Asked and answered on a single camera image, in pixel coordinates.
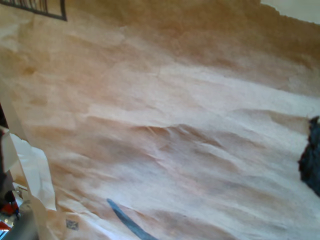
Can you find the brown paper mailer black print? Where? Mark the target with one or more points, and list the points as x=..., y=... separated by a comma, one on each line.
x=175, y=100

